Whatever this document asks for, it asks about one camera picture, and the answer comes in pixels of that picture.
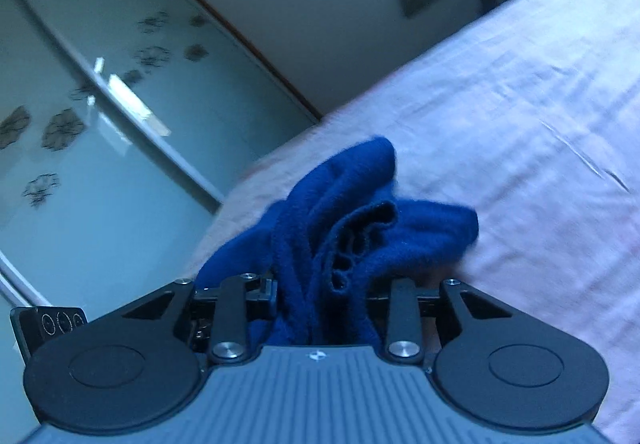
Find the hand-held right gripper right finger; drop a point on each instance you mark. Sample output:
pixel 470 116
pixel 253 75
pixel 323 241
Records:
pixel 403 309

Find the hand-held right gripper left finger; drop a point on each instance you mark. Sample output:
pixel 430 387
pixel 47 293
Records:
pixel 260 295

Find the blue knitted sweater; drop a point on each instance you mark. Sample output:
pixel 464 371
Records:
pixel 320 234

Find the pink bed sheet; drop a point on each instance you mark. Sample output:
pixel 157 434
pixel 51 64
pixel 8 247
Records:
pixel 500 149

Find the floral glass wardrobe doors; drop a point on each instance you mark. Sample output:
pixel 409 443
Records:
pixel 125 124

